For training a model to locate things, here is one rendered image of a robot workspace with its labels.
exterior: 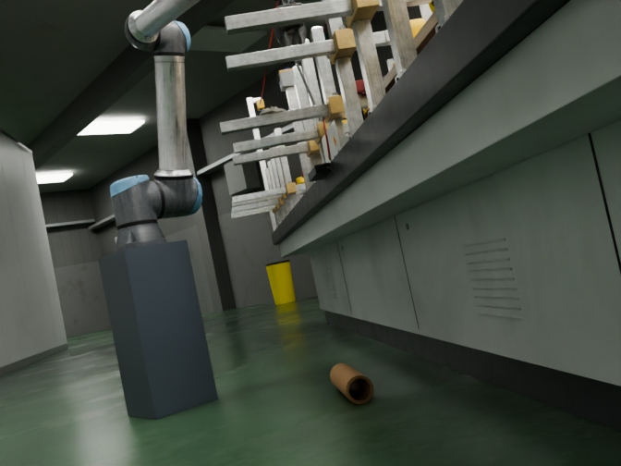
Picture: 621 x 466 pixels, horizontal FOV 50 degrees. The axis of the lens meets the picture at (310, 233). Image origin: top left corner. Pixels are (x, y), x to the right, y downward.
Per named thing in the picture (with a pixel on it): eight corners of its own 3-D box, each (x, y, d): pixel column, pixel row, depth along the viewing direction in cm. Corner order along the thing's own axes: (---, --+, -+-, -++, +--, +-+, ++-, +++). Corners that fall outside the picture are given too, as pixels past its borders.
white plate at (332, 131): (339, 153, 189) (333, 119, 189) (326, 169, 214) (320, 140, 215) (342, 153, 189) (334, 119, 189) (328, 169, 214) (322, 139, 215)
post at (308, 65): (327, 177, 222) (298, 38, 224) (325, 178, 225) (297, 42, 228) (337, 176, 222) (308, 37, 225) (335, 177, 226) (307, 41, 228)
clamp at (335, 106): (331, 114, 190) (327, 96, 191) (324, 125, 204) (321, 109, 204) (350, 110, 191) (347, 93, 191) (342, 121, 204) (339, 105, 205)
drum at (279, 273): (302, 299, 942) (294, 258, 945) (283, 304, 920) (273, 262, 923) (288, 301, 969) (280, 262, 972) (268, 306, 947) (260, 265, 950)
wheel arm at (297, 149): (234, 166, 239) (232, 154, 239) (234, 167, 243) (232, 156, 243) (351, 144, 245) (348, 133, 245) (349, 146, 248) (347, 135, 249)
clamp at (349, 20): (355, 8, 141) (349, -15, 142) (344, 32, 155) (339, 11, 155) (383, 4, 142) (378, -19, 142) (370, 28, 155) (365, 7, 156)
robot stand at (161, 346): (156, 420, 229) (123, 249, 233) (127, 416, 249) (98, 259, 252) (218, 398, 245) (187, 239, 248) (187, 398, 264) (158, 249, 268)
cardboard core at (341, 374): (343, 378, 187) (327, 365, 217) (348, 407, 187) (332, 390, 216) (370, 372, 188) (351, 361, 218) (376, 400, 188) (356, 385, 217)
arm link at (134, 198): (109, 229, 252) (101, 184, 253) (151, 224, 262) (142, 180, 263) (126, 222, 240) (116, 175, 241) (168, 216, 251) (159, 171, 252)
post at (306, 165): (307, 193, 272) (285, 87, 274) (306, 195, 276) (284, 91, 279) (318, 191, 272) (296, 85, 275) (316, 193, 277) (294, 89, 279)
